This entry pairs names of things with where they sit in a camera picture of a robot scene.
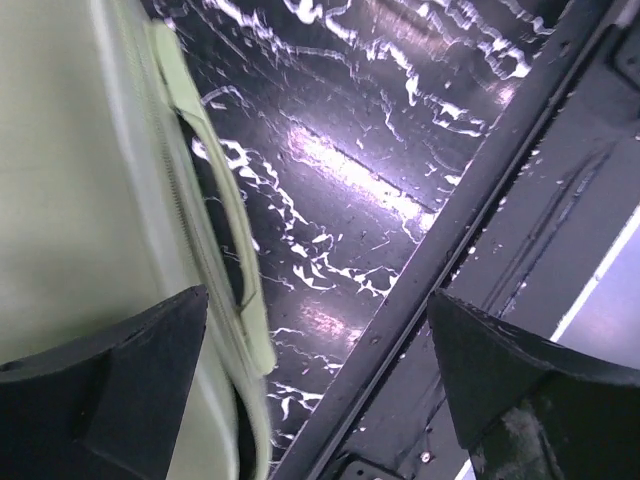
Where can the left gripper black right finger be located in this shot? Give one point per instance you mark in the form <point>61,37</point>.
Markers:
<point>524,407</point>

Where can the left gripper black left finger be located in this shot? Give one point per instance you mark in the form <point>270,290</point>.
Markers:
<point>108,405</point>

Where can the green hard-shell suitcase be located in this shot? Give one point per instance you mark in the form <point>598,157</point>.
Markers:
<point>115,196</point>

